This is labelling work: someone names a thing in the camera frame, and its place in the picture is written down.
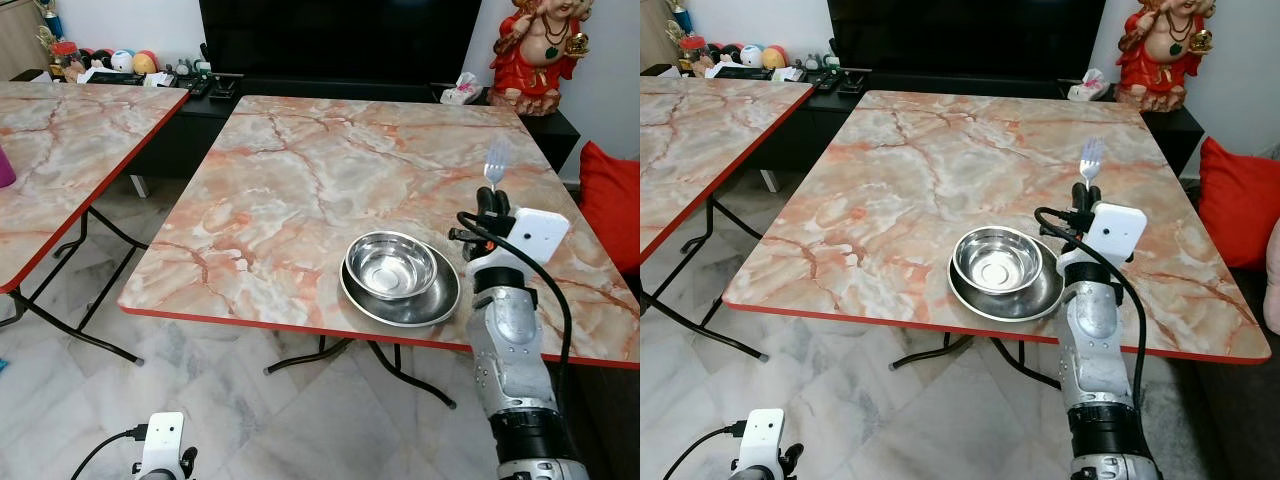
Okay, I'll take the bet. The silver metal fork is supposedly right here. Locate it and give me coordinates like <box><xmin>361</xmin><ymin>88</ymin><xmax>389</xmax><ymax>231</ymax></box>
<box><xmin>1077</xmin><ymin>137</ymin><xmax>1106</xmax><ymax>187</ymax></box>
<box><xmin>483</xmin><ymin>139</ymin><xmax>512</xmax><ymax>191</ymax></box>

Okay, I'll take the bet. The stainless steel plate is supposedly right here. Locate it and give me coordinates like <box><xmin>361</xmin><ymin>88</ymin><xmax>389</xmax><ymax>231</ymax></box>
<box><xmin>339</xmin><ymin>240</ymin><xmax>463</xmax><ymax>329</ymax></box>
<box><xmin>947</xmin><ymin>244</ymin><xmax>1065</xmax><ymax>324</ymax></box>

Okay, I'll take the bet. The stainless steel bowl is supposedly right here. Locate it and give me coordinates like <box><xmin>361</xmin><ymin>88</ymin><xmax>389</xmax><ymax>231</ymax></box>
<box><xmin>951</xmin><ymin>226</ymin><xmax>1045</xmax><ymax>296</ymax></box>
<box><xmin>344</xmin><ymin>231</ymin><xmax>440</xmax><ymax>300</ymax></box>

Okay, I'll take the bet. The white pink tissue pack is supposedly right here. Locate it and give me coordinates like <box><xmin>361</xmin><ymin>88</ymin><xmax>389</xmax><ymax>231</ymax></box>
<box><xmin>1066</xmin><ymin>67</ymin><xmax>1110</xmax><ymax>102</ymax></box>
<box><xmin>440</xmin><ymin>72</ymin><xmax>487</xmax><ymax>107</ymax></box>

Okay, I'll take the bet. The red cushion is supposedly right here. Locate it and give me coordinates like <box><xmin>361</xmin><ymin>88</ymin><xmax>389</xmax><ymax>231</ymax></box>
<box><xmin>1196</xmin><ymin>136</ymin><xmax>1280</xmax><ymax>272</ymax></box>
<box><xmin>577</xmin><ymin>140</ymin><xmax>641</xmax><ymax>277</ymax></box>

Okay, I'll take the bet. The red laughing buddha statue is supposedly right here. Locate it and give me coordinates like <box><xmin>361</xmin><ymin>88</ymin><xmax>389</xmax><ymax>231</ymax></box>
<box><xmin>1114</xmin><ymin>0</ymin><xmax>1217</xmax><ymax>113</ymax></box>
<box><xmin>487</xmin><ymin>0</ymin><xmax>595</xmax><ymax>117</ymax></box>

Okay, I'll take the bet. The marble pattern folding table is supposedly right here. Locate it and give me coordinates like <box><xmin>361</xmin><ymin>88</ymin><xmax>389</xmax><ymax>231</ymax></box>
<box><xmin>0</xmin><ymin>80</ymin><xmax>191</xmax><ymax>366</ymax></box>
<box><xmin>721</xmin><ymin>89</ymin><xmax>1273</xmax><ymax>391</ymax></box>
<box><xmin>640</xmin><ymin>76</ymin><xmax>816</xmax><ymax>361</ymax></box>
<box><xmin>117</xmin><ymin>94</ymin><xmax>641</xmax><ymax>409</ymax></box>

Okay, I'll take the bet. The black flat screen television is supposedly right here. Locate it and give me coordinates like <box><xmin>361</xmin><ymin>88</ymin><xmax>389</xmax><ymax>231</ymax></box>
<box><xmin>827</xmin><ymin>0</ymin><xmax>1107</xmax><ymax>83</ymax></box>
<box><xmin>198</xmin><ymin>0</ymin><xmax>485</xmax><ymax>87</ymax></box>

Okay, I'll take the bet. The pink cushion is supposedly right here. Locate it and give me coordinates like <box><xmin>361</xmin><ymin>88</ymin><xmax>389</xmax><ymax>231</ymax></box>
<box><xmin>1264</xmin><ymin>214</ymin><xmax>1280</xmax><ymax>337</ymax></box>

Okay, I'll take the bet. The jar with red lid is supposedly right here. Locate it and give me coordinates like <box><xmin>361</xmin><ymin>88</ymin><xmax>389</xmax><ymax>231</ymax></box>
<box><xmin>679</xmin><ymin>34</ymin><xmax>712</xmax><ymax>73</ymax></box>
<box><xmin>50</xmin><ymin>40</ymin><xmax>87</xmax><ymax>83</ymax></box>

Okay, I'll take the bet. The black low television cabinet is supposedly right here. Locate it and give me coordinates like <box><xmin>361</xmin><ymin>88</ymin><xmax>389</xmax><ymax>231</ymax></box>
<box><xmin>640</xmin><ymin>62</ymin><xmax>1207</xmax><ymax>179</ymax></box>
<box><xmin>8</xmin><ymin>68</ymin><xmax>582</xmax><ymax>183</ymax></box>

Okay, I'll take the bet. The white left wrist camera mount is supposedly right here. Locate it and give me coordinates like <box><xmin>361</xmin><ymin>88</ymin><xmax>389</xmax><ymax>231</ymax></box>
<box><xmin>737</xmin><ymin>407</ymin><xmax>787</xmax><ymax>473</ymax></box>
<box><xmin>139</xmin><ymin>411</ymin><xmax>187</xmax><ymax>477</ymax></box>

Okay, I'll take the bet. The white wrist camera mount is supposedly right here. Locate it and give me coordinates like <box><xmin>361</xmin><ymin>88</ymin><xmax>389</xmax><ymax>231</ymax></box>
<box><xmin>139</xmin><ymin>411</ymin><xmax>187</xmax><ymax>477</ymax></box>
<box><xmin>737</xmin><ymin>407</ymin><xmax>787</xmax><ymax>473</ymax></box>
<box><xmin>503</xmin><ymin>208</ymin><xmax>572</xmax><ymax>264</ymax></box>
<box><xmin>1084</xmin><ymin>202</ymin><xmax>1149</xmax><ymax>264</ymax></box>

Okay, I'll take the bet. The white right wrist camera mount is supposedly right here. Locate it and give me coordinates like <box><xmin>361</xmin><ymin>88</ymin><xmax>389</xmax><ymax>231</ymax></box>
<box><xmin>1084</xmin><ymin>202</ymin><xmax>1149</xmax><ymax>264</ymax></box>
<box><xmin>503</xmin><ymin>208</ymin><xmax>572</xmax><ymax>264</ymax></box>

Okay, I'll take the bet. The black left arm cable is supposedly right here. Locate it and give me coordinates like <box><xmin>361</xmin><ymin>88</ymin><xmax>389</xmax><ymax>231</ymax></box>
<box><xmin>661</xmin><ymin>420</ymin><xmax>747</xmax><ymax>480</ymax></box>
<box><xmin>68</xmin><ymin>424</ymin><xmax>150</xmax><ymax>480</ymax></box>

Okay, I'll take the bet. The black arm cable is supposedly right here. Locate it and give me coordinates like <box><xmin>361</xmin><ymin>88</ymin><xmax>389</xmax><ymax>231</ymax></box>
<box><xmin>68</xmin><ymin>424</ymin><xmax>150</xmax><ymax>480</ymax></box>
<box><xmin>1034</xmin><ymin>206</ymin><xmax>1149</xmax><ymax>386</ymax></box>
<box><xmin>661</xmin><ymin>420</ymin><xmax>747</xmax><ymax>480</ymax></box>
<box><xmin>456</xmin><ymin>211</ymin><xmax>574</xmax><ymax>386</ymax></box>

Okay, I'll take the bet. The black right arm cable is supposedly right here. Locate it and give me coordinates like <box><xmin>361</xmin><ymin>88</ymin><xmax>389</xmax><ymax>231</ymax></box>
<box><xmin>456</xmin><ymin>211</ymin><xmax>574</xmax><ymax>386</ymax></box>
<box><xmin>1034</xmin><ymin>206</ymin><xmax>1149</xmax><ymax>386</ymax></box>

